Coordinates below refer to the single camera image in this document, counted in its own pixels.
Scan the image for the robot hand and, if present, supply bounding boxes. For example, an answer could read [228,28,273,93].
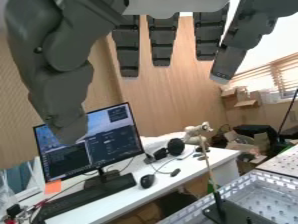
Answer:
[3,0,298,145]

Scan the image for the computer monitor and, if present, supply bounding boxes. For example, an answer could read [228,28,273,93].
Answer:
[33,101,147,188]

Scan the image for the orange sticky note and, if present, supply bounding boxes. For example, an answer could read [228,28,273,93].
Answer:
[43,179,63,196]

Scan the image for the black headphones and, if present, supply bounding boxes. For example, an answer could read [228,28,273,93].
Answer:
[152,137,188,161]

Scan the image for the black keyboard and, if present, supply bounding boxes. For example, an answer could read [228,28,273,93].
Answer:
[31,172,139,223]

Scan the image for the black mouse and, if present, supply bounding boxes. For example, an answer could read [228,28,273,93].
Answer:
[139,173,159,190]

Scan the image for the cardboard box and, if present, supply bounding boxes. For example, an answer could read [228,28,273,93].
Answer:
[220,84,264,110]

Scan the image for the white desk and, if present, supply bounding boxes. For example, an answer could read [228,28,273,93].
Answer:
[18,131,243,224]

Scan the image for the thin stick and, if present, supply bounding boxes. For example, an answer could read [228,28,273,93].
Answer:
[200,134,229,219]

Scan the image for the black chair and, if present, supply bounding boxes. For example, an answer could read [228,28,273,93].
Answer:
[232,123,288,153]

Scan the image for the black plate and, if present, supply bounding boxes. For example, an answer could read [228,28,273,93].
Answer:
[203,199,292,224]

